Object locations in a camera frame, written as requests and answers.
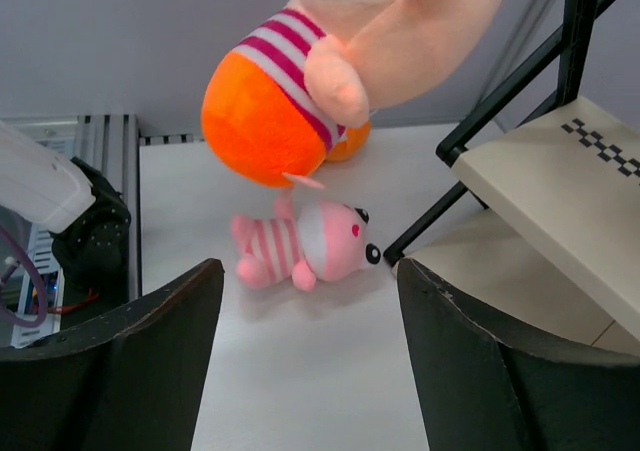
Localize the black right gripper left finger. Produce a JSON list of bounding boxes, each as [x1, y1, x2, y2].
[[1, 259, 224, 451]]

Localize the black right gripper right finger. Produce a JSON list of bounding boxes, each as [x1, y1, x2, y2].
[[397, 258, 639, 450]]

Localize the black-haired boy doll plush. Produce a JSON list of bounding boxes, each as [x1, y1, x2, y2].
[[201, 0, 503, 187]]

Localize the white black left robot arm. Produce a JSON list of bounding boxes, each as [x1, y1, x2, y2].
[[1, 123, 131, 292]]

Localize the beige black three-tier shelf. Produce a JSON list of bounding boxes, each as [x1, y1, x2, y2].
[[385, 0, 639, 355]]

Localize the pink striped plush left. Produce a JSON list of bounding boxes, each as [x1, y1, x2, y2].
[[230, 190, 382, 292]]

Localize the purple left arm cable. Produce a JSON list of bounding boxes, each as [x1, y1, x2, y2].
[[0, 225, 50, 328]]

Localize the white slotted cable duct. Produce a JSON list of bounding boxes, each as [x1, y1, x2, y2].
[[10, 223, 64, 348]]

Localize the aluminium mounting rail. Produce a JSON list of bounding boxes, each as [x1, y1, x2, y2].
[[1, 114, 202, 300]]

